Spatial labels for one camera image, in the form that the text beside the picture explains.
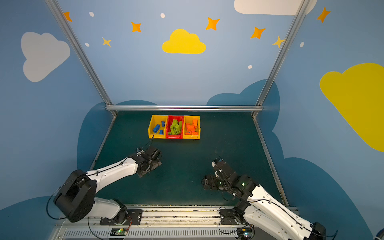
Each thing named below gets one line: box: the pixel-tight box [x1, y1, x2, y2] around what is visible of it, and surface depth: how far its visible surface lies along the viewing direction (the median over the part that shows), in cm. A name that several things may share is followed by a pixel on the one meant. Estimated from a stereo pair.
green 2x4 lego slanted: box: [172, 119, 179, 127], surface depth 113 cm
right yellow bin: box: [183, 115, 201, 140], surface depth 110 cm
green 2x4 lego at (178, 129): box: [175, 124, 182, 135], surface depth 108 cm
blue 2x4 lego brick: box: [153, 124, 161, 134], surface depth 113 cm
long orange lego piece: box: [185, 131, 199, 136], surface depth 107 cm
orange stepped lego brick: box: [187, 124, 195, 132], surface depth 110 cm
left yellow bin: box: [148, 115, 168, 139], surface depth 112 cm
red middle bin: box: [165, 115, 184, 140], surface depth 106 cm
